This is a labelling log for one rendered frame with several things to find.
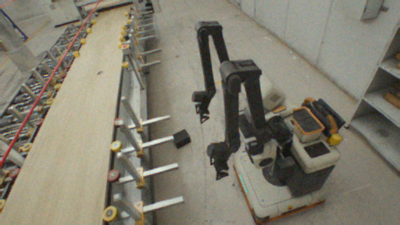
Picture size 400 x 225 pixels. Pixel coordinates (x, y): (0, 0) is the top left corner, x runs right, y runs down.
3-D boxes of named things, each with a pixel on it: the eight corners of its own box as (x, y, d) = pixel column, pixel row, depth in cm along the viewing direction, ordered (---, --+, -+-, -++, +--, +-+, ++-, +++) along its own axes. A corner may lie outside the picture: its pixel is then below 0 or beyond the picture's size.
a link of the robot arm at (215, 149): (241, 146, 92) (234, 133, 98) (218, 145, 87) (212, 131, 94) (230, 162, 99) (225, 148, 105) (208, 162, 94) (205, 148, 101)
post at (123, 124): (148, 158, 162) (123, 119, 129) (148, 162, 160) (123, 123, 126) (144, 160, 162) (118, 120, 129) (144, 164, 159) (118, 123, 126)
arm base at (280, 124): (294, 134, 93) (281, 117, 102) (283, 132, 89) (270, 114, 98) (281, 147, 98) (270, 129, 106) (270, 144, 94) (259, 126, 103)
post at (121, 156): (150, 188, 145) (122, 150, 112) (150, 192, 142) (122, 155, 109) (145, 189, 145) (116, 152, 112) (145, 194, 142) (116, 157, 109)
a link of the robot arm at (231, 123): (244, 75, 64) (232, 59, 72) (226, 80, 64) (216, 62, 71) (242, 151, 94) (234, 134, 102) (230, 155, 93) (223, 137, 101)
